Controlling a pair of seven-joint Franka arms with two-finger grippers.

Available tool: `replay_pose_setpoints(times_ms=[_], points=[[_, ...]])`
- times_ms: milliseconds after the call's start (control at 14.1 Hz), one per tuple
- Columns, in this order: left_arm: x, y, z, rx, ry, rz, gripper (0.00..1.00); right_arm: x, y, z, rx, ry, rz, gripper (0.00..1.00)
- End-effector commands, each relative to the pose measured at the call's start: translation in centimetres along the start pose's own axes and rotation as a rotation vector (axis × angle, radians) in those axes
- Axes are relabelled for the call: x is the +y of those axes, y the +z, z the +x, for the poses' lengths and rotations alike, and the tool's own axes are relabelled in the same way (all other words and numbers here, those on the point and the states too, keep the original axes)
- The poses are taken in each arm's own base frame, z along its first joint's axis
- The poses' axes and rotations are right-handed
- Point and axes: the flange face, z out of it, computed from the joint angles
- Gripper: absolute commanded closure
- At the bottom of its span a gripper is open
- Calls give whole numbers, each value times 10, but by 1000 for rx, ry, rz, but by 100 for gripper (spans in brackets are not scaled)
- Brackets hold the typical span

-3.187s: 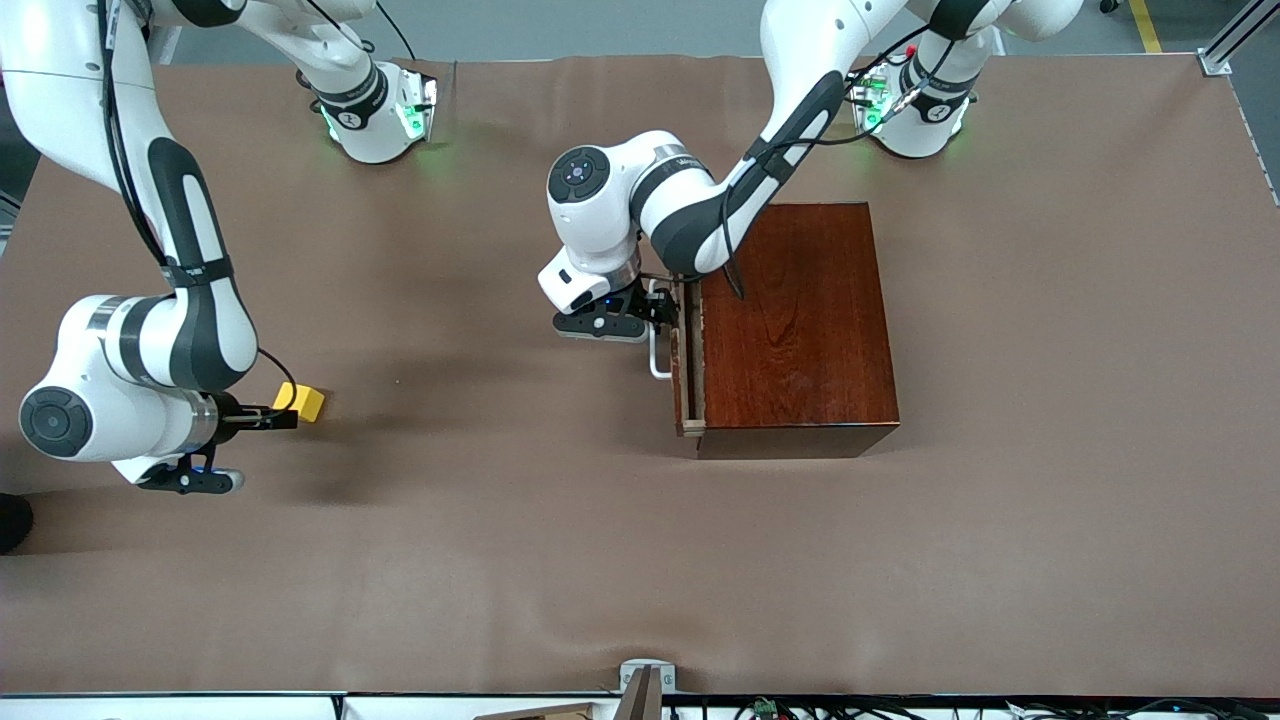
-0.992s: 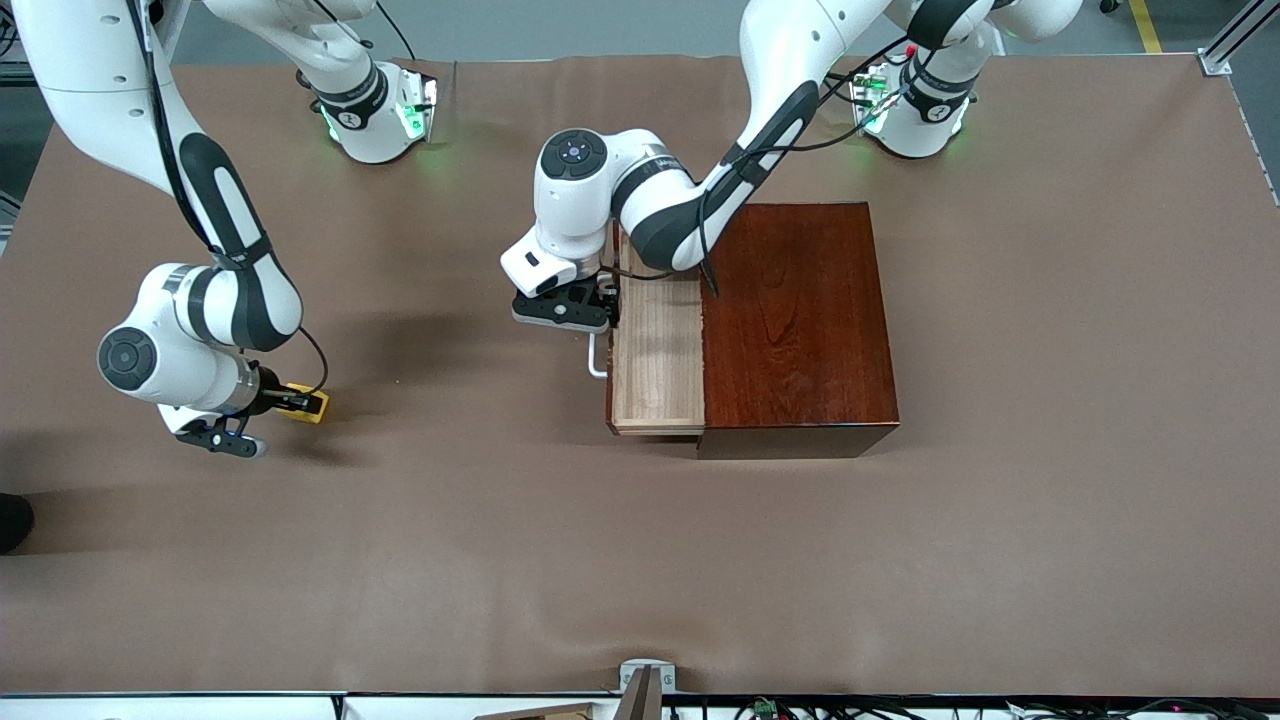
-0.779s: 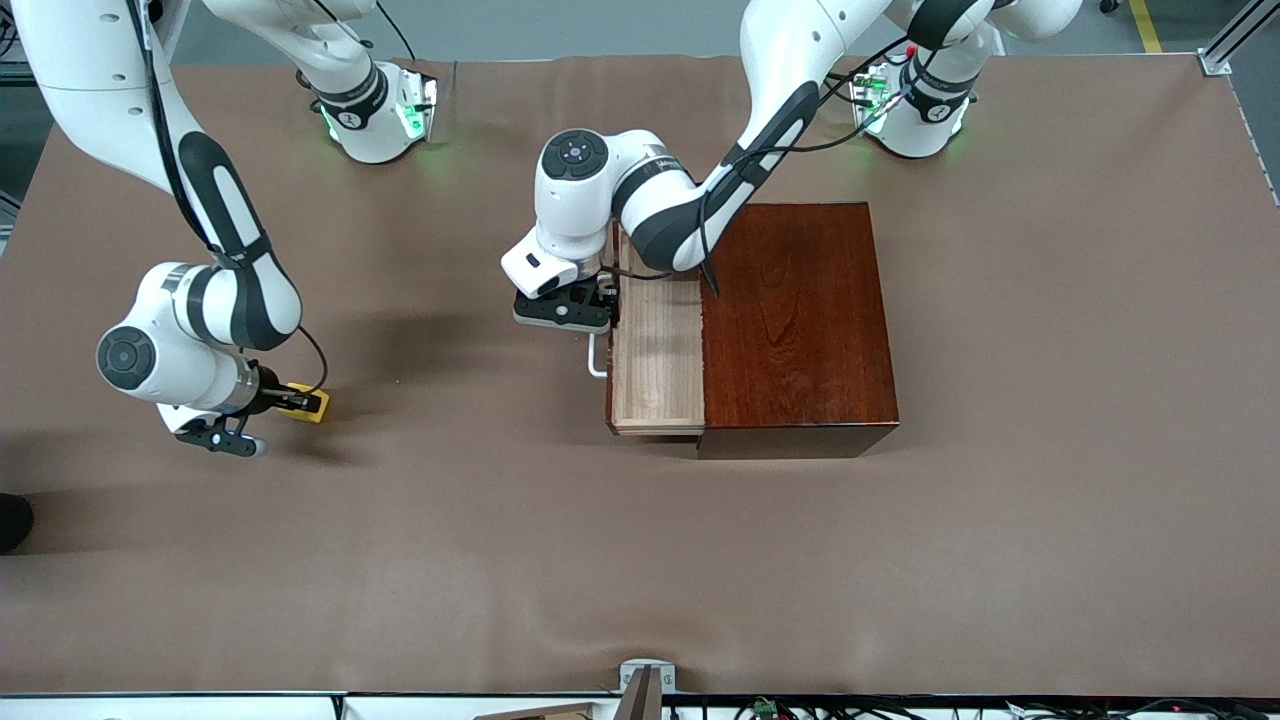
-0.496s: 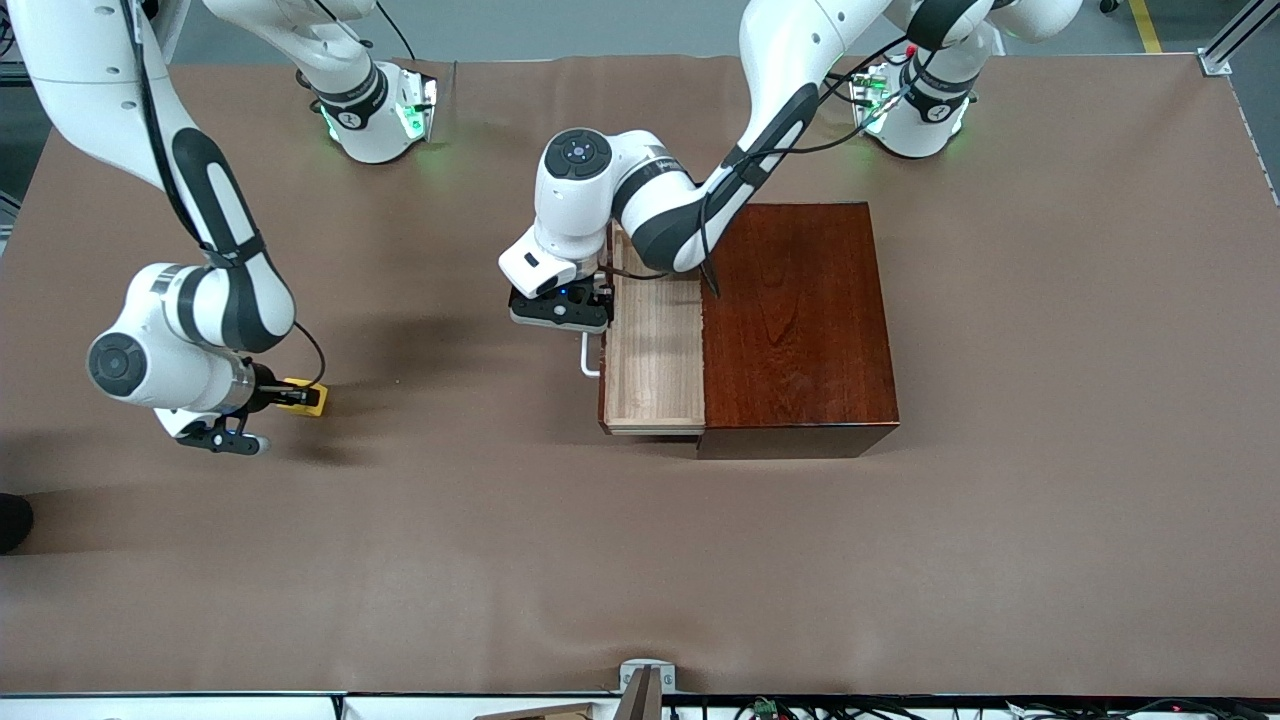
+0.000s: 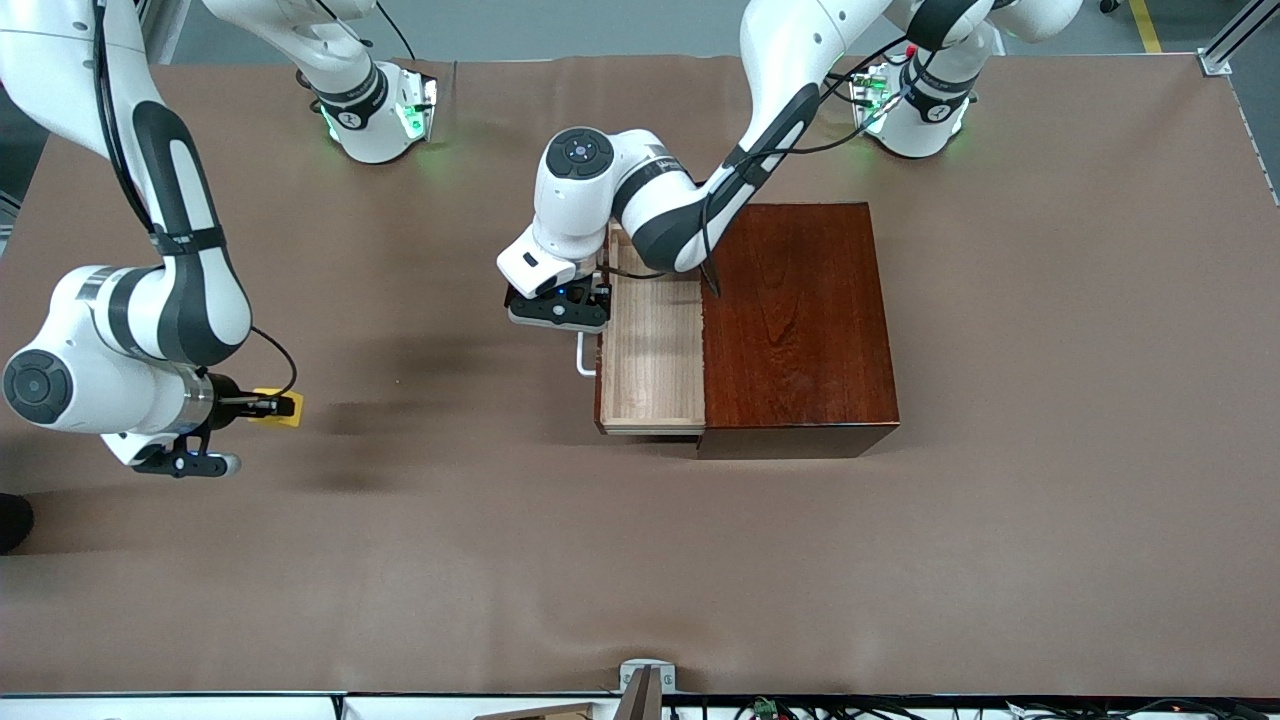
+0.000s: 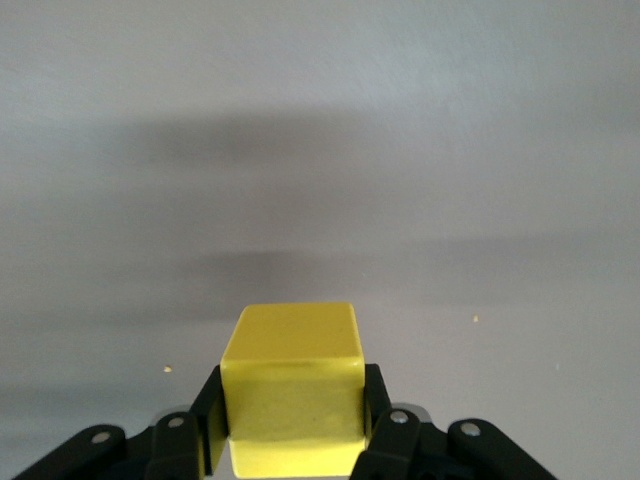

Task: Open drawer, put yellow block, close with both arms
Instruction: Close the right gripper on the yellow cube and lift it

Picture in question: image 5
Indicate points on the white table edge rail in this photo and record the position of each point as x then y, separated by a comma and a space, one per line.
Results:
200, 708

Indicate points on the brown table cover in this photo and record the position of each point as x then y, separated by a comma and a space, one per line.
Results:
500, 550

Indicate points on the aluminium frame profile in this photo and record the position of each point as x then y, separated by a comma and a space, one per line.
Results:
148, 12
1235, 40

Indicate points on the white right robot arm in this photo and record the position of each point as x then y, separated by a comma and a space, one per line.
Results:
90, 380

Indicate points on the grey metal mount bracket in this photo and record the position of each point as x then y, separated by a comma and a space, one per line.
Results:
647, 690

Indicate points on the yellow block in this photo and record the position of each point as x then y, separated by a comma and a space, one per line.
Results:
290, 420

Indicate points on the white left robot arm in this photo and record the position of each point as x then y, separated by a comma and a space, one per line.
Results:
590, 215

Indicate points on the wooden drawer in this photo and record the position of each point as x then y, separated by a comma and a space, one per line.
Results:
650, 370

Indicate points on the dark brown wooden cabinet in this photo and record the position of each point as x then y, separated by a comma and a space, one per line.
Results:
800, 330

